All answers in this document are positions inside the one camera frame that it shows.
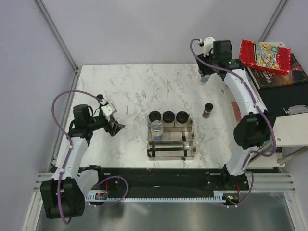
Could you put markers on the clear three-slot organizer tray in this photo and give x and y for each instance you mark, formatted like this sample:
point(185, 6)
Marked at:
point(176, 143)

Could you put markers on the black-cap spice bottle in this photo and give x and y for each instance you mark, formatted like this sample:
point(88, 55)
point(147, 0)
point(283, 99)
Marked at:
point(100, 97)
point(207, 110)

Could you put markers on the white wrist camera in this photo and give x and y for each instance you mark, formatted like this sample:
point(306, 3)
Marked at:
point(206, 44)
point(107, 109)

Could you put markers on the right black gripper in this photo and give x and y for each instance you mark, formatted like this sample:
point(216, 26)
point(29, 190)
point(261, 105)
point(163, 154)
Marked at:
point(201, 69)

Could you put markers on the white side table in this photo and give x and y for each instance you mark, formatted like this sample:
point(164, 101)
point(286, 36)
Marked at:
point(288, 130)

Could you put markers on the blue-label bottle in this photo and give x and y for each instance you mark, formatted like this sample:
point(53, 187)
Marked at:
point(157, 129)
point(204, 79)

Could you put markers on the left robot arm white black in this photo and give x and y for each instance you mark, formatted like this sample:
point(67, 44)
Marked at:
point(64, 194)

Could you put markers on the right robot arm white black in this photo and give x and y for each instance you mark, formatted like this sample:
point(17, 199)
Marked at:
point(233, 74)

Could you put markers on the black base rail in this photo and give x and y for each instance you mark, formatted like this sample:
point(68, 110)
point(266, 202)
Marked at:
point(168, 182)

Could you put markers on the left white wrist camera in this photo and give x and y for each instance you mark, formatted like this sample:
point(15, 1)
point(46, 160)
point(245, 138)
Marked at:
point(107, 109)

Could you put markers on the red children's book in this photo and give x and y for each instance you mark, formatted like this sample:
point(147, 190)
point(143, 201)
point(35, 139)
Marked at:
point(265, 57)

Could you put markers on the black clipboard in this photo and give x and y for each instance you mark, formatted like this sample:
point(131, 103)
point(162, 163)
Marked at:
point(286, 100)

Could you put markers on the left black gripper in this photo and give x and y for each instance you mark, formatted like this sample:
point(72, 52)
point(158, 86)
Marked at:
point(116, 127)

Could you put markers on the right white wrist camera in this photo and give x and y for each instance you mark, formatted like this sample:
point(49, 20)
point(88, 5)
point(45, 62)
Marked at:
point(206, 44)

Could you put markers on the black knob-lid glass jar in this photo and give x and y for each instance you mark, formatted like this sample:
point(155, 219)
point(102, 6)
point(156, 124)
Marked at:
point(154, 116)

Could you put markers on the white slotted cable duct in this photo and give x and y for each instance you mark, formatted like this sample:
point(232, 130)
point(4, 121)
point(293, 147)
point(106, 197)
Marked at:
point(100, 197)

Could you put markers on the dark hardcover book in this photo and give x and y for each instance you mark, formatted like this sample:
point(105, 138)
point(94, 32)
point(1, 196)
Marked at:
point(266, 79)

